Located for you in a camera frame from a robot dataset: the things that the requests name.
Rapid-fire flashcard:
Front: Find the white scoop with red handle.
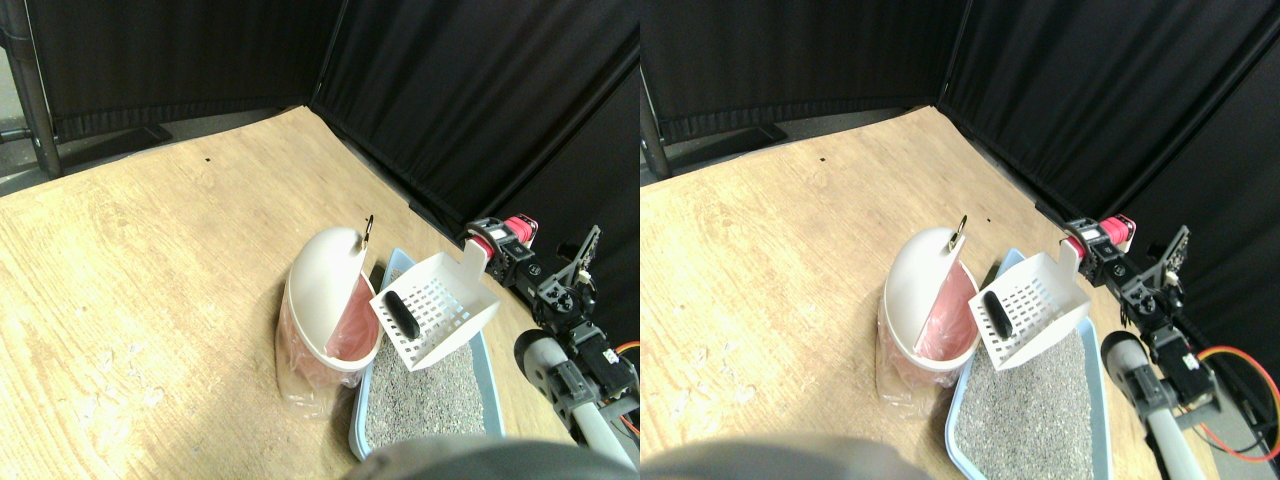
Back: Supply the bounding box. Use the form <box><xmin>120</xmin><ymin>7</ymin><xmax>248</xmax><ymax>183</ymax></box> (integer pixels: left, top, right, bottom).
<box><xmin>968</xmin><ymin>213</ymin><xmax>1139</xmax><ymax>373</ymax></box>
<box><xmin>370</xmin><ymin>215</ymin><xmax>541</xmax><ymax>373</ymax></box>

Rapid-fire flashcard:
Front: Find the black lump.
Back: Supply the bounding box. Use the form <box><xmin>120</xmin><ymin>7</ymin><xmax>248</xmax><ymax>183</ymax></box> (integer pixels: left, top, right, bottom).
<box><xmin>981</xmin><ymin>290</ymin><xmax>1014</xmax><ymax>343</ymax></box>
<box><xmin>383</xmin><ymin>290</ymin><xmax>421</xmax><ymax>343</ymax></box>

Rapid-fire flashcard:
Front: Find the blue litter tray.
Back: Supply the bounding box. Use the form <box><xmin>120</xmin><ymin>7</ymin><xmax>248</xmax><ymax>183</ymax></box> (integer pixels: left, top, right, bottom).
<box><xmin>945</xmin><ymin>248</ymin><xmax>1113</xmax><ymax>479</ymax></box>
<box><xmin>350</xmin><ymin>248</ymin><xmax>507</xmax><ymax>463</ymax></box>

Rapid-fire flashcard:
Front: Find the grey curtain stand pole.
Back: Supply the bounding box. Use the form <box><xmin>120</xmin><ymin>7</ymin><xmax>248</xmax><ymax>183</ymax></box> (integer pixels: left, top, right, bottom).
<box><xmin>4</xmin><ymin>0</ymin><xmax>63</xmax><ymax>179</ymax></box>
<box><xmin>640</xmin><ymin>68</ymin><xmax>671</xmax><ymax>179</ymax></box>

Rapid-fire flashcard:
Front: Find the white bin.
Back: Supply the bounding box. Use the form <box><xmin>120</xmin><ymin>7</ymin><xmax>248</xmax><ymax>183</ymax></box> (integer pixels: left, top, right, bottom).
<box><xmin>274</xmin><ymin>214</ymin><xmax>387</xmax><ymax>419</ymax></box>
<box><xmin>876</xmin><ymin>214</ymin><xmax>987</xmax><ymax>419</ymax></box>

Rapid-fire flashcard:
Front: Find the black curtain stand foot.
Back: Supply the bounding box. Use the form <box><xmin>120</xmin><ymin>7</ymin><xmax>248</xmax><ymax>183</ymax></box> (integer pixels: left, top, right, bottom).
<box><xmin>665</xmin><ymin>122</ymin><xmax>793</xmax><ymax>167</ymax></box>
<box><xmin>55</xmin><ymin>124</ymin><xmax>176</xmax><ymax>169</ymax></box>

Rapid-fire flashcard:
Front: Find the orange wire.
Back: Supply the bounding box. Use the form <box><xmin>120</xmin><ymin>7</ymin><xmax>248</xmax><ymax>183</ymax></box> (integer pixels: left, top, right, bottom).
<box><xmin>612</xmin><ymin>340</ymin><xmax>641</xmax><ymax>441</ymax></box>
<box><xmin>1193</xmin><ymin>344</ymin><xmax>1280</xmax><ymax>464</ymax></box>

